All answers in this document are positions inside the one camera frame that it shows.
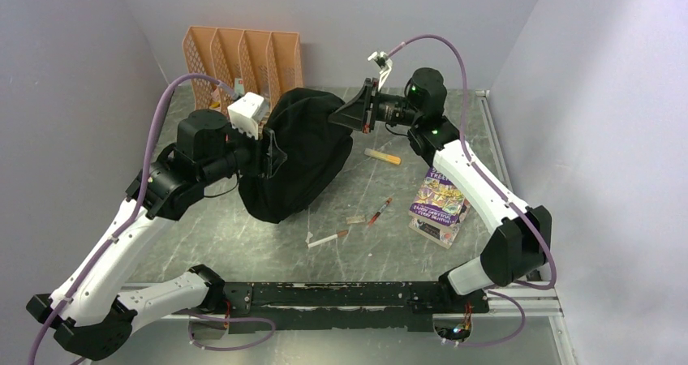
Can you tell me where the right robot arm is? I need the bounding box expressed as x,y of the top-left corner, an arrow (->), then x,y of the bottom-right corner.
328,67 -> 553,311

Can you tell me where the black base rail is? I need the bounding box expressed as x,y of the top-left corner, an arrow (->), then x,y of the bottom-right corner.
196,281 -> 489,332

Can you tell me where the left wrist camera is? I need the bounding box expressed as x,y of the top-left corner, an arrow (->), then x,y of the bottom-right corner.
227,92 -> 269,140

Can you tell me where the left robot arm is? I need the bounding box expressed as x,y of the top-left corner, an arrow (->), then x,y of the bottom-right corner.
27,109 -> 286,361

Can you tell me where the aluminium frame rail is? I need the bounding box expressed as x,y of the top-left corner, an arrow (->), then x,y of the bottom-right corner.
88,281 -> 563,320

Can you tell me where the small brown eraser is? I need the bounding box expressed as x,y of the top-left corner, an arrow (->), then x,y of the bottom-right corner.
346,215 -> 367,225

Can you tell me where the yellow highlighter pen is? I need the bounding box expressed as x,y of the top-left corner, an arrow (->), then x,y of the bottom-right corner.
364,148 -> 402,165

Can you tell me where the purple storey treehouse book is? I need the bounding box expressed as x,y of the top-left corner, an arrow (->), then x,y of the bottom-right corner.
409,167 -> 470,228

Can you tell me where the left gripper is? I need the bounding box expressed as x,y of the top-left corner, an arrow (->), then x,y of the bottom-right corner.
200,115 -> 287,186

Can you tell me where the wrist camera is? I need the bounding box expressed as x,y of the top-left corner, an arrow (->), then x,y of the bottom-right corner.
227,92 -> 269,140
368,51 -> 393,90

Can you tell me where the black student backpack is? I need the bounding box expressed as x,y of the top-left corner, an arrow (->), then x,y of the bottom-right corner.
239,88 -> 353,224

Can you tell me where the peach plastic desk organizer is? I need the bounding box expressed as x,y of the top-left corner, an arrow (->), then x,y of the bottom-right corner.
183,26 -> 304,107

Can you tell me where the white brown pen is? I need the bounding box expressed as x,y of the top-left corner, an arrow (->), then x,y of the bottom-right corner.
307,230 -> 349,248

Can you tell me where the red pen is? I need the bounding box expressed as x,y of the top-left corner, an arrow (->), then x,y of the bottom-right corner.
366,197 -> 393,228

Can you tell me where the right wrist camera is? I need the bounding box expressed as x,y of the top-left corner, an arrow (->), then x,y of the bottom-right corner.
368,51 -> 393,90

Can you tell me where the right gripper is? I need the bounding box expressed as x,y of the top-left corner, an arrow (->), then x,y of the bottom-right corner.
326,78 -> 420,134

